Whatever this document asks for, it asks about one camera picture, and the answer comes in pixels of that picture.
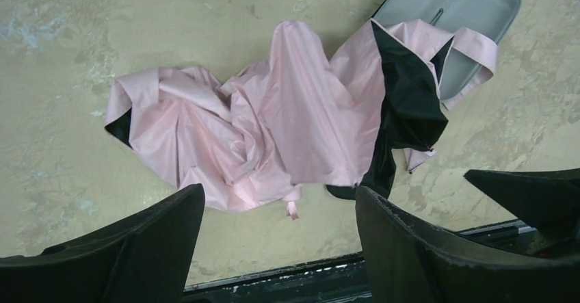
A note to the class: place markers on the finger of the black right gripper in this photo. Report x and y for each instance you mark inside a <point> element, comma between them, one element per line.
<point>547,201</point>

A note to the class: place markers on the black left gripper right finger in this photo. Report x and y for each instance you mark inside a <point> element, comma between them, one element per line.
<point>410,260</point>

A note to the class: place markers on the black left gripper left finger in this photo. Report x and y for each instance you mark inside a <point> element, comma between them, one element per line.
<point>144,257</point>

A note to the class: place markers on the grey umbrella case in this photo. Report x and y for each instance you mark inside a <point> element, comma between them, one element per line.
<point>477,25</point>

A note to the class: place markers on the pink and black folding umbrella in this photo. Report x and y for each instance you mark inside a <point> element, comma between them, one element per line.
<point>299,117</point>

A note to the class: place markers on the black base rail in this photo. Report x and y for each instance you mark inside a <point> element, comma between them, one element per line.
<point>339,279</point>

